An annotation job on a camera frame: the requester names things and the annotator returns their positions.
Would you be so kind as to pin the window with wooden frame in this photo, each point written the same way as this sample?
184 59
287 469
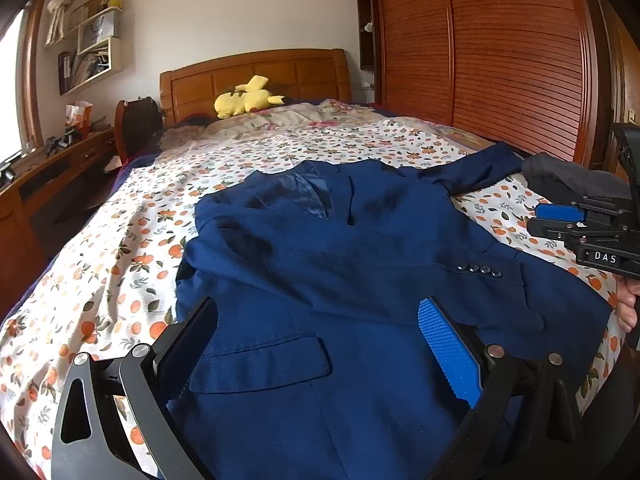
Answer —
20 122

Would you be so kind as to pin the wooden louvered wardrobe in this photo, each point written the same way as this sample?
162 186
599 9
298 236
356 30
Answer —
531 73

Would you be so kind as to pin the wooden door with handle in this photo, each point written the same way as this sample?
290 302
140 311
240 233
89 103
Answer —
624 57

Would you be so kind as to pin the yellow pikachu plush toy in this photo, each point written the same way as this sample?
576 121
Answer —
246 98

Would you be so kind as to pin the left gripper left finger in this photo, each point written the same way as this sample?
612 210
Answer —
89 441

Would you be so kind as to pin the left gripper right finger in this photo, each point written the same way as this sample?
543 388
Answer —
523 421

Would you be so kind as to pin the floral quilt blanket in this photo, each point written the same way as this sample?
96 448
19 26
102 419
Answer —
307 116

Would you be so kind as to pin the wooden bed headboard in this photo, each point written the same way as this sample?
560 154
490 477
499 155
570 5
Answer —
299 74

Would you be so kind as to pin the person right hand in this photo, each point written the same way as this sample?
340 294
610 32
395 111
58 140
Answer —
627 292

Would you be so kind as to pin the wooden desk cabinet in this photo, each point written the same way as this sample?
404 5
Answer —
22 254

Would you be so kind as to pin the navy blue suit jacket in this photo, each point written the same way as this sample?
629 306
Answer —
318 368

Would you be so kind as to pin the white wall shelf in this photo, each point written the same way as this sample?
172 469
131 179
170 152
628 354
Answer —
91 45

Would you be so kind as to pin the orange white paper bag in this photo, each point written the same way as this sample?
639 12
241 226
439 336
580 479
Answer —
78 117

